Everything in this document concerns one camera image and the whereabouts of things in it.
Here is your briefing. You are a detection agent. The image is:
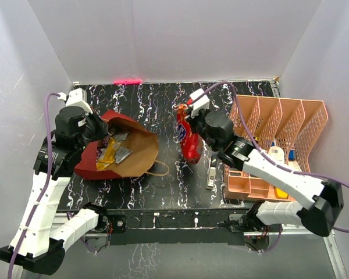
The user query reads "red cookie snack bag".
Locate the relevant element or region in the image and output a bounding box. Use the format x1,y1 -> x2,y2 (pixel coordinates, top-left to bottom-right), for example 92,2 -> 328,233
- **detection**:
176,103 -> 204,164

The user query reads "red brown paper bag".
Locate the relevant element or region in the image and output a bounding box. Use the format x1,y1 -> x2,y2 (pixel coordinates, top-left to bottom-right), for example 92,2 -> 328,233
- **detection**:
74,110 -> 169,180

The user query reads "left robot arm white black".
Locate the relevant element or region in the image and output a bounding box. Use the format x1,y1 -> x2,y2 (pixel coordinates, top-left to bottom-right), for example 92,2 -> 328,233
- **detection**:
0,106 -> 109,275

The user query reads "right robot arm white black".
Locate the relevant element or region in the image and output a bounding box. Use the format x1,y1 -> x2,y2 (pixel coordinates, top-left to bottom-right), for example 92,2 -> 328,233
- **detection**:
185,109 -> 344,237

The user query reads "yellow snack packet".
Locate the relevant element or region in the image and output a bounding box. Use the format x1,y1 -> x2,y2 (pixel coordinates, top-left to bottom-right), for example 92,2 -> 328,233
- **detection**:
96,137 -> 120,170

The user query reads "grey foil snack packet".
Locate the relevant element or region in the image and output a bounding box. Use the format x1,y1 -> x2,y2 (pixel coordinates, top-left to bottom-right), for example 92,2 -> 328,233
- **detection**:
114,146 -> 132,164

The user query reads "black silver stapler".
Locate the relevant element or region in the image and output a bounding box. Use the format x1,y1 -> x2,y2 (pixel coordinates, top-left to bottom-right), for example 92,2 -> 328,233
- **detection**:
206,153 -> 218,191

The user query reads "pink tape strip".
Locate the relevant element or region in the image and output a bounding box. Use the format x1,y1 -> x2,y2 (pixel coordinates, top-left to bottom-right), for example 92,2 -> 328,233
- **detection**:
113,78 -> 142,85

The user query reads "white lotion bottle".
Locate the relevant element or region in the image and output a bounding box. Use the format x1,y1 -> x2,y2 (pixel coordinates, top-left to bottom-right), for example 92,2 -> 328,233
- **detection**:
268,146 -> 286,164

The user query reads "peach plastic desk organizer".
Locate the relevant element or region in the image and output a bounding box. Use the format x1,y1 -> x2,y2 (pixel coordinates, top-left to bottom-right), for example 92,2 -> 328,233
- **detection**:
224,95 -> 328,202

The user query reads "blue small box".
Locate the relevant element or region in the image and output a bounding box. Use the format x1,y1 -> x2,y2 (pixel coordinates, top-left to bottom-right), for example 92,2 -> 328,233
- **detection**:
288,148 -> 297,161

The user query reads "white red card box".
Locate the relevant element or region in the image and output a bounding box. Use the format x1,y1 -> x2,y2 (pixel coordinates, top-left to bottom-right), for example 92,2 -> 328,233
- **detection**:
288,161 -> 302,172

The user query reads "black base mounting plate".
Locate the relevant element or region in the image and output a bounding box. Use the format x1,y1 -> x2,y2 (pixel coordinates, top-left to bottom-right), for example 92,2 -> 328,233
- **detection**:
107,208 -> 247,245

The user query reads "yellow sticky note pad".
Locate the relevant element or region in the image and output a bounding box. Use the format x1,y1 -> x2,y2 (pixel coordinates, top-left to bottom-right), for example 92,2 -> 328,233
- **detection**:
275,187 -> 289,199

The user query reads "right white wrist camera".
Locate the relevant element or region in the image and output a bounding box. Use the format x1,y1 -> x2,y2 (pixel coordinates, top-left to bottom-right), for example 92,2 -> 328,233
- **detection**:
186,88 -> 209,119

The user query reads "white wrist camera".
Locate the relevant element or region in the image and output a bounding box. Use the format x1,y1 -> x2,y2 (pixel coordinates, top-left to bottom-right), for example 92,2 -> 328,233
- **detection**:
57,88 -> 93,113
186,88 -> 209,119

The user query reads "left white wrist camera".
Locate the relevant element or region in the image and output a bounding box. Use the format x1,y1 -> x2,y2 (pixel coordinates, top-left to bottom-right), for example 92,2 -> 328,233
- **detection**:
57,88 -> 93,113

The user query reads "aluminium front rail frame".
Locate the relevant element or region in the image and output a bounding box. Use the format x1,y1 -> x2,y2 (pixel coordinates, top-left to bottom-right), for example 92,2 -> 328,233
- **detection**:
52,227 -> 347,278

